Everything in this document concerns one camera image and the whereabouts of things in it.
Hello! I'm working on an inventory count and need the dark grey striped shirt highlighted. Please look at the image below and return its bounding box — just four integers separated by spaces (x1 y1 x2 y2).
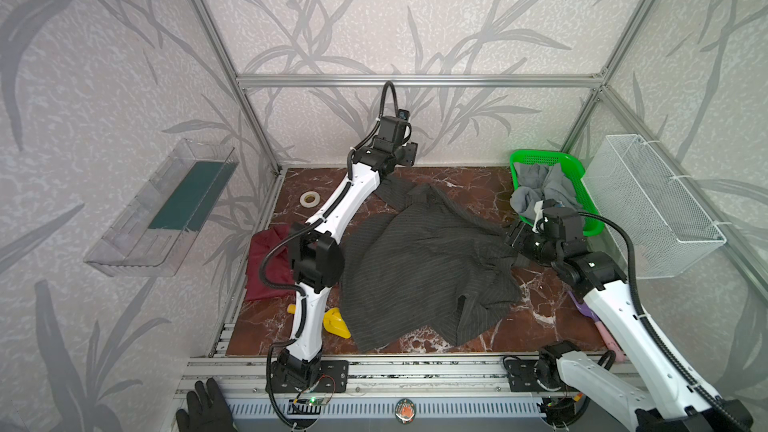
340 177 527 353

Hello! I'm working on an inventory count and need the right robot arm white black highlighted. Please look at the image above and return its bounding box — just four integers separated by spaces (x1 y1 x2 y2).
506 200 754 431

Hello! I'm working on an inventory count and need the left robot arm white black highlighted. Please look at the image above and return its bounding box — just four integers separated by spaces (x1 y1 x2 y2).
259 81 418 392

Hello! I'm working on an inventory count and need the green plastic basket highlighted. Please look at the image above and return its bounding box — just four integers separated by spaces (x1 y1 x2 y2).
510 149 598 225

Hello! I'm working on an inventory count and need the light grey shirt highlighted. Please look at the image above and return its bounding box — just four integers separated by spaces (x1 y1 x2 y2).
510 162 584 225

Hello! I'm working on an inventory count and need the purple pink toy tool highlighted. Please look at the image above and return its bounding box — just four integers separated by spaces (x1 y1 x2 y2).
568 291 626 363

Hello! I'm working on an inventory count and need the round red sticker badge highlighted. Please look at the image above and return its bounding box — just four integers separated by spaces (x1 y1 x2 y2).
394 398 416 424

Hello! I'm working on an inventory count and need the yellow toy shovel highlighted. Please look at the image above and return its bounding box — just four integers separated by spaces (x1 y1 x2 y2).
323 308 351 339

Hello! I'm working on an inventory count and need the white tape roll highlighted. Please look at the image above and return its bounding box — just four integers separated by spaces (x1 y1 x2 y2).
300 191 321 208

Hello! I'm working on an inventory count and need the small green circuit board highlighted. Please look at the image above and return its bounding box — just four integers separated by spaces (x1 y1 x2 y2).
292 396 326 407

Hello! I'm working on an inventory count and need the maroon folded shirt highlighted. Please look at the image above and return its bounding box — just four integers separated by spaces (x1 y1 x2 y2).
245 224 293 302

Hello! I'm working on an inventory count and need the black glove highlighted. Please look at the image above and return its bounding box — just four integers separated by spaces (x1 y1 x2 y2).
175 378 237 432

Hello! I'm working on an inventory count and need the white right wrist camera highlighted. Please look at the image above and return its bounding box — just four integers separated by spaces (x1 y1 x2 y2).
532 200 544 233

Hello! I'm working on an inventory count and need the white wire mesh basket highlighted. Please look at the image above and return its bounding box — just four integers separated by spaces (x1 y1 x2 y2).
583 134 727 279

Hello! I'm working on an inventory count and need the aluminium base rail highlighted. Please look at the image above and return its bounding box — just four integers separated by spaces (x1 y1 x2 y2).
173 353 679 421

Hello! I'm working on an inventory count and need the clear plastic wall tray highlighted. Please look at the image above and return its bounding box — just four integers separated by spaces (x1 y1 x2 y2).
84 139 239 278

